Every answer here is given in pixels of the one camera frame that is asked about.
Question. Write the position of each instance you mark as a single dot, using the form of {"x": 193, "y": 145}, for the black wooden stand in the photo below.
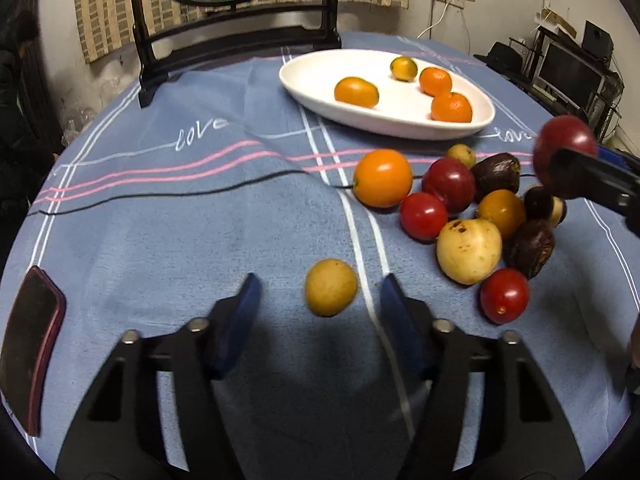
{"x": 235, "y": 25}

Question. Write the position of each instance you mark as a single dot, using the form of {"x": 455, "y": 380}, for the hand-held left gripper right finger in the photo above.
{"x": 400, "y": 321}

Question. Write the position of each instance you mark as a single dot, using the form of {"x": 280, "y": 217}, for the black speaker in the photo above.
{"x": 597, "y": 39}

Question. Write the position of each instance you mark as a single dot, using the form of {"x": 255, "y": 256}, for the tiny yellow fruit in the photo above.
{"x": 461, "y": 154}

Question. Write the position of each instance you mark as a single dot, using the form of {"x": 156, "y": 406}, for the small dark purple fruit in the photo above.
{"x": 539, "y": 203}

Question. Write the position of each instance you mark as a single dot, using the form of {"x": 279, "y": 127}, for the phone with red case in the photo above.
{"x": 27, "y": 350}

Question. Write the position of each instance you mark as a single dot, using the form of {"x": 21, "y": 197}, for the dark red plum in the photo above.
{"x": 450, "y": 182}
{"x": 560, "y": 134}

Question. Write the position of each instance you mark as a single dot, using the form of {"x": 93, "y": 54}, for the dark purple passion fruit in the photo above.
{"x": 497, "y": 172}
{"x": 532, "y": 250}

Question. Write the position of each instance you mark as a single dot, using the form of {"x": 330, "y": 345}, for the blue striped tablecloth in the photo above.
{"x": 200, "y": 240}

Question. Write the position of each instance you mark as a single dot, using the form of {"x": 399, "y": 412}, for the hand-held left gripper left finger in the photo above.
{"x": 239, "y": 320}

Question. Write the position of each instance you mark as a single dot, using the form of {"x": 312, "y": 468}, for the black computer monitor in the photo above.
{"x": 567, "y": 72}

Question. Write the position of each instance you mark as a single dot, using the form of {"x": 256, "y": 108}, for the orange-brown round fruit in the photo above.
{"x": 501, "y": 211}

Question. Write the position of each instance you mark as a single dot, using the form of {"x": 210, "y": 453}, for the white oval plate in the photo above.
{"x": 320, "y": 85}

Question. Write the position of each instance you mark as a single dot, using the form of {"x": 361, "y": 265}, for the red tomato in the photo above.
{"x": 423, "y": 216}
{"x": 504, "y": 296}

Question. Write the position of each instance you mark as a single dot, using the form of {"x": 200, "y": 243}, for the clear plastic wrap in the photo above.
{"x": 79, "y": 122}

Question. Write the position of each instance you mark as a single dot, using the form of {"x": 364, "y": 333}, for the black hat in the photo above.
{"x": 500, "y": 57}

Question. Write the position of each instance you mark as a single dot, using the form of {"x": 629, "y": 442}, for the large orange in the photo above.
{"x": 382, "y": 178}

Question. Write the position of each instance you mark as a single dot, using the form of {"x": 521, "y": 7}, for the small yellow round fruit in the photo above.
{"x": 331, "y": 287}

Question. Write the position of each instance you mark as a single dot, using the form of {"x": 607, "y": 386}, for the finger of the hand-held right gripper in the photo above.
{"x": 616, "y": 156}
{"x": 590, "y": 176}

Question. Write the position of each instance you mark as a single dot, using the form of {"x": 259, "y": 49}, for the greenish small orange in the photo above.
{"x": 403, "y": 69}

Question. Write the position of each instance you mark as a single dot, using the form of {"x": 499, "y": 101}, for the large pale yellow fruit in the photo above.
{"x": 467, "y": 251}

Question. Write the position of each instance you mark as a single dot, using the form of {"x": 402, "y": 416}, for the black computer desk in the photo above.
{"x": 612, "y": 105}

